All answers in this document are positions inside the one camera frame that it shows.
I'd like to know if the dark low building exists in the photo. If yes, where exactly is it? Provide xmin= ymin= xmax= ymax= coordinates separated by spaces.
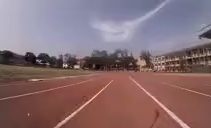
xmin=82 ymin=55 xmax=138 ymax=72

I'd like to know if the low grey wall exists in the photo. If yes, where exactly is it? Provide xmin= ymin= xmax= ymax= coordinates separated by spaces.
xmin=189 ymin=64 xmax=211 ymax=74

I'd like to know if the row of trees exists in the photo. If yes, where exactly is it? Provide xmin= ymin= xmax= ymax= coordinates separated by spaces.
xmin=23 ymin=48 xmax=154 ymax=70

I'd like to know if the red running track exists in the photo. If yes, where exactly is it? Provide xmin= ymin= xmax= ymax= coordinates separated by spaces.
xmin=0 ymin=71 xmax=211 ymax=128

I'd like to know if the pale multi-storey building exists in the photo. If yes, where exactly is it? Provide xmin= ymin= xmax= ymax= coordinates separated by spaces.
xmin=152 ymin=41 xmax=211 ymax=73

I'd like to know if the grass field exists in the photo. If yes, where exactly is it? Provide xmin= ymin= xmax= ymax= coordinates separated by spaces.
xmin=0 ymin=63 xmax=97 ymax=82

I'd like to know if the grey building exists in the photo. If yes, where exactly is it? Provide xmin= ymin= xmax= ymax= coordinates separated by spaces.
xmin=0 ymin=48 xmax=27 ymax=66

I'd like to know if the white kerb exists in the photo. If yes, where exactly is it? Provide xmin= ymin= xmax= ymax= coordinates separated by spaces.
xmin=0 ymin=73 xmax=94 ymax=85

